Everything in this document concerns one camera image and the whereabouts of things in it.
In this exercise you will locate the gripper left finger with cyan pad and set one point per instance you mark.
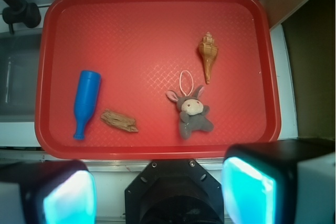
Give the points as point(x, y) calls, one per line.
point(49, 192)

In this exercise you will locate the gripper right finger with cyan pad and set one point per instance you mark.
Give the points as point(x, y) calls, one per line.
point(286, 181)

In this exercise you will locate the blue plastic bottle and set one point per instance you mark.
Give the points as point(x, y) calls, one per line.
point(85, 101)

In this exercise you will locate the brown wood piece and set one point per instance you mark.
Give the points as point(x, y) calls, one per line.
point(119, 121)

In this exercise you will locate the grey metal sink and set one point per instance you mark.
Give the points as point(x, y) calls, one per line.
point(19, 69)

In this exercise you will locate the red plastic tray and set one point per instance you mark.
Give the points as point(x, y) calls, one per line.
point(140, 47)

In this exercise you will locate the brown conch seashell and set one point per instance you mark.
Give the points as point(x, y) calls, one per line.
point(208, 51)

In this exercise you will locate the grey plush donkey keychain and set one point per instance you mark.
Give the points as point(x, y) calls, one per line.
point(192, 112)

